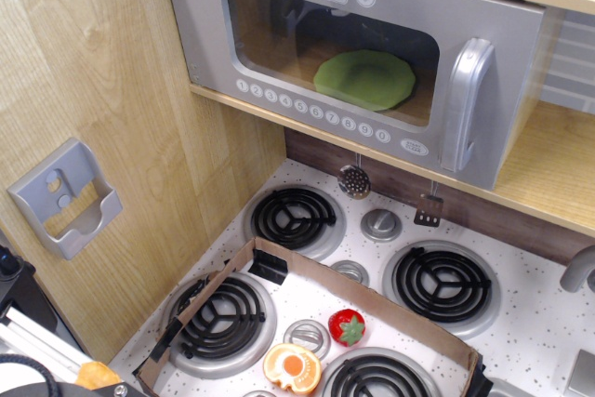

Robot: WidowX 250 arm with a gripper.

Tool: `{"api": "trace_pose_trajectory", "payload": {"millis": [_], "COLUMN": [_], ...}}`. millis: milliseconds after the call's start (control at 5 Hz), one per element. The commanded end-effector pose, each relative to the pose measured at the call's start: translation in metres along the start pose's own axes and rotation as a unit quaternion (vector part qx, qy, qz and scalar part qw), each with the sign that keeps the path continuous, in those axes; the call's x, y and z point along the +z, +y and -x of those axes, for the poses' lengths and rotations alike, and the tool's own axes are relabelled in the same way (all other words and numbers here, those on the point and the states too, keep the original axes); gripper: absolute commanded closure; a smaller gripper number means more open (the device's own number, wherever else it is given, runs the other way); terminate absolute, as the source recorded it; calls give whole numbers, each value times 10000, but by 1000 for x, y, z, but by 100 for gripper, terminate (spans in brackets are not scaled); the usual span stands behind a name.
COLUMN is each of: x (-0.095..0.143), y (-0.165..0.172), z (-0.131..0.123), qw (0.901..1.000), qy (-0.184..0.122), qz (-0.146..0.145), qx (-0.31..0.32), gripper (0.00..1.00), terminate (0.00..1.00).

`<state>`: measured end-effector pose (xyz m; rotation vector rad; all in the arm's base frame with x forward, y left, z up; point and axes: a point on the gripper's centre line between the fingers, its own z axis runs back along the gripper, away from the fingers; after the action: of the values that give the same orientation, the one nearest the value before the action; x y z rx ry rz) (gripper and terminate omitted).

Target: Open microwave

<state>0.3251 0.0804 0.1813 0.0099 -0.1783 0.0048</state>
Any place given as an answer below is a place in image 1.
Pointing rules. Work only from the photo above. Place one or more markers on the grey toy microwave door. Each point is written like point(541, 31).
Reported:
point(436, 83)

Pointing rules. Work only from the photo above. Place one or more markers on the green plate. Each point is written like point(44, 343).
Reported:
point(372, 80)

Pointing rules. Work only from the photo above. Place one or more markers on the hanging toy strainer spoon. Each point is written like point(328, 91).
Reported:
point(353, 180)

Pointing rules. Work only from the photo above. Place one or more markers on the back left black burner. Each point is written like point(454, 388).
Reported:
point(293, 217)

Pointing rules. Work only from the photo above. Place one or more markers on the black burner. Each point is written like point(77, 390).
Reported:
point(293, 217)
point(376, 375)
point(443, 286)
point(230, 323)

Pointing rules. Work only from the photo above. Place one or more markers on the back grey stove knob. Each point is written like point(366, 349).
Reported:
point(381, 225)

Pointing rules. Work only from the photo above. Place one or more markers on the grey stove knob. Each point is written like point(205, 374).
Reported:
point(381, 225)
point(353, 270)
point(309, 335)

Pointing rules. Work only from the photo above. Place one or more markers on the hanging toy spatula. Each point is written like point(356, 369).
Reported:
point(429, 207)

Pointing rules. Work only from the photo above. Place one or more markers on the middle grey stove knob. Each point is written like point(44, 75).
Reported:
point(353, 270)

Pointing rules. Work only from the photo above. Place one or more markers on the back right black burner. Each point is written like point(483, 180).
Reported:
point(443, 286)

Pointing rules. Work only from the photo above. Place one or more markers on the front left black burner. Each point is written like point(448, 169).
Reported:
point(230, 323)

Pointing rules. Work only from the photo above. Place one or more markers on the red toy strawberry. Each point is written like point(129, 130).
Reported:
point(346, 327)

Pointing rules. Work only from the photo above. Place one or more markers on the front grey stove knob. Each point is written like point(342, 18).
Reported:
point(309, 335)

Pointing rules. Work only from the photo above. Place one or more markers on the orange toy half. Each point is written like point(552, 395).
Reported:
point(292, 367)

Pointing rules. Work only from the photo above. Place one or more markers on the front right black burner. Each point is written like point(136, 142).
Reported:
point(376, 375)

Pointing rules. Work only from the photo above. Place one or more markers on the grey toy faucet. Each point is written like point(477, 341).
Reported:
point(580, 271)

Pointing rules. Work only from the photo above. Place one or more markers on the cardboard fence strip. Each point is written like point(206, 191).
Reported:
point(273, 262)

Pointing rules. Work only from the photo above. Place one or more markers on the grey wall phone holder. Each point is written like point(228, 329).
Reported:
point(53, 185)

